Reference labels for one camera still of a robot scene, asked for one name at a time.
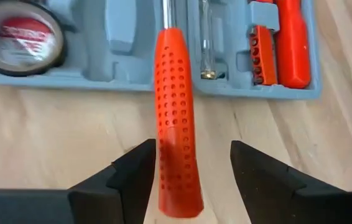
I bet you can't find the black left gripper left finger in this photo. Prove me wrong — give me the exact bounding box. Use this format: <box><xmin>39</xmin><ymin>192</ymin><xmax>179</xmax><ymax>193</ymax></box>
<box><xmin>0</xmin><ymin>138</ymin><xmax>157</xmax><ymax>224</ymax></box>

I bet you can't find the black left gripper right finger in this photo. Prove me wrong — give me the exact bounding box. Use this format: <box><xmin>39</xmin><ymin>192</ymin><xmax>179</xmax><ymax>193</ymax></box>
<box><xmin>230</xmin><ymin>139</ymin><xmax>352</xmax><ymax>224</ymax></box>

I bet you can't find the red-handled claw hammer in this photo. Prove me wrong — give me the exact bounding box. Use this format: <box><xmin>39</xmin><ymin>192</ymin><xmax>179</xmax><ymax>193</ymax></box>
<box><xmin>154</xmin><ymin>0</ymin><xmax>205</xmax><ymax>218</ymax></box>

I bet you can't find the grey plastic tool case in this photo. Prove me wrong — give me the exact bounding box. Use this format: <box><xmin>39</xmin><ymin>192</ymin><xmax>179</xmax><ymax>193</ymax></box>
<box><xmin>0</xmin><ymin>0</ymin><xmax>322</xmax><ymax>101</ymax></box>

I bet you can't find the small red utility knife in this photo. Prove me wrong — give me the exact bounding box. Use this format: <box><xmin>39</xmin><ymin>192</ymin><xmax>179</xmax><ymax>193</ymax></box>
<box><xmin>248</xmin><ymin>25</ymin><xmax>279</xmax><ymax>87</ymax></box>

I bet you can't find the red-handled screwdriver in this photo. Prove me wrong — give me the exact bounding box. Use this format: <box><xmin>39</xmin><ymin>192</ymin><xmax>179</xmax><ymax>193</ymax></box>
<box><xmin>274</xmin><ymin>0</ymin><xmax>313</xmax><ymax>90</ymax></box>

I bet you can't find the clear tester screwdriver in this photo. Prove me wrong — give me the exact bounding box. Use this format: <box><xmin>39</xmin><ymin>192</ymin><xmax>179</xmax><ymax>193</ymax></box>
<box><xmin>198</xmin><ymin>0</ymin><xmax>219</xmax><ymax>81</ymax></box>

